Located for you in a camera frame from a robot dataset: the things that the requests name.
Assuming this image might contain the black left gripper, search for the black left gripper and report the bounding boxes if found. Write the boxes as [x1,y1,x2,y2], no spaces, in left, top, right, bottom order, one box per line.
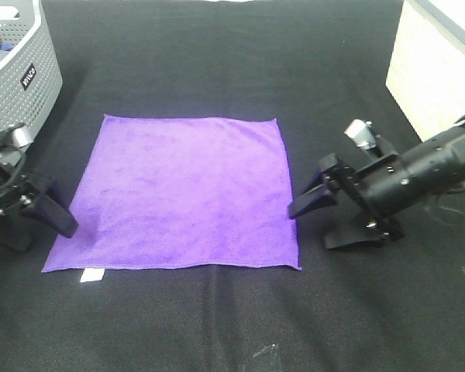
[0,152,78,252]

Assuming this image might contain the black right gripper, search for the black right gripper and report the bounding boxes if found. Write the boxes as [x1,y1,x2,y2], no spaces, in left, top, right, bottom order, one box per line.
[288,153,413,250]

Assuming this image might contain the purple microfiber towel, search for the purple microfiber towel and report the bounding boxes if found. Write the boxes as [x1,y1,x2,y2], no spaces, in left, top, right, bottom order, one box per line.
[43,115,300,273]

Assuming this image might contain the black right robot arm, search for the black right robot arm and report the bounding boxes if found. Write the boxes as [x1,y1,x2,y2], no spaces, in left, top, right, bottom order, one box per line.
[288,115,465,250]

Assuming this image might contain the grey perforated laundry basket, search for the grey perforated laundry basket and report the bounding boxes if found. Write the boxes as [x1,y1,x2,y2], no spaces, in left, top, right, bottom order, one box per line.
[0,1,63,137]

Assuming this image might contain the black table cloth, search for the black table cloth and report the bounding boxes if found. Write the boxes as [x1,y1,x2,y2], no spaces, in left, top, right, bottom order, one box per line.
[0,1,465,371]

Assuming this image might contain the clear tape piece front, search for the clear tape piece front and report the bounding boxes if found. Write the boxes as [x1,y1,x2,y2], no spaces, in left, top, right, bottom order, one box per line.
[239,344,283,372]

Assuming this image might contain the white storage bin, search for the white storage bin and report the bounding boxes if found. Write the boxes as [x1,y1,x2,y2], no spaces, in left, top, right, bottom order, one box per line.
[385,1,465,141]

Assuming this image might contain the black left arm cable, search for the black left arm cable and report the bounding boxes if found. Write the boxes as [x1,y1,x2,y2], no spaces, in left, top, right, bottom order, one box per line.
[0,145,28,195]

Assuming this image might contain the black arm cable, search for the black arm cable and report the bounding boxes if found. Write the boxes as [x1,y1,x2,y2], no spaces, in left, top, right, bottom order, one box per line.
[422,177,465,226]
[0,145,28,195]

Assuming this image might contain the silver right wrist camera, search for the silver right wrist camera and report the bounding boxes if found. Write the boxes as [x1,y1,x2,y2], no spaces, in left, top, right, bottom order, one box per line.
[344,119,380,157]

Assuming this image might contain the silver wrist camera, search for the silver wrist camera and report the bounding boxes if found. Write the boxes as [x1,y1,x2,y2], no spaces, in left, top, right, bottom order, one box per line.
[344,119,380,157]
[0,122,33,166]

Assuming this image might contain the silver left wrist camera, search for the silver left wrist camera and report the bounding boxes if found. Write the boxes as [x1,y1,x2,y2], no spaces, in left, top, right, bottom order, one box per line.
[0,122,33,166]

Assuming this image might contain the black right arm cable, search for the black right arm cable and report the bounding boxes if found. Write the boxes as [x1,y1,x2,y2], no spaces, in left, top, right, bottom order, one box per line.
[422,177,465,226]

